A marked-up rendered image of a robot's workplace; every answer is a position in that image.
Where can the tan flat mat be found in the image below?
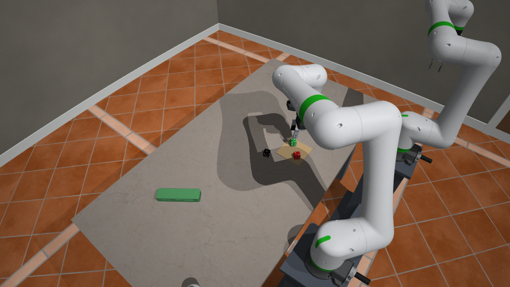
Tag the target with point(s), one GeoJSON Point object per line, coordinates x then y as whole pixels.
{"type": "Point", "coordinates": [287, 151]}

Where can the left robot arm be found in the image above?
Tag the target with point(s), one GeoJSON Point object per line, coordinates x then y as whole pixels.
{"type": "Point", "coordinates": [377, 126]}

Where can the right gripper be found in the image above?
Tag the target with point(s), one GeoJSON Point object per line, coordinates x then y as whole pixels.
{"type": "Point", "coordinates": [458, 33]}

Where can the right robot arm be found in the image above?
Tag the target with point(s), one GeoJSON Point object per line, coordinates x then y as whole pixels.
{"type": "Point", "coordinates": [478, 60]}

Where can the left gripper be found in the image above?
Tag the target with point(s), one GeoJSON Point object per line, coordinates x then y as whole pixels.
{"type": "Point", "coordinates": [297, 121]}

